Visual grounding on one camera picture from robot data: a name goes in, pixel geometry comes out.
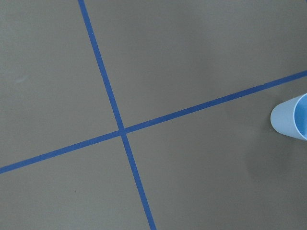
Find light blue plastic cup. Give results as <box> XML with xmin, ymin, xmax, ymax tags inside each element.
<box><xmin>270</xmin><ymin>93</ymin><xmax>307</xmax><ymax>141</ymax></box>

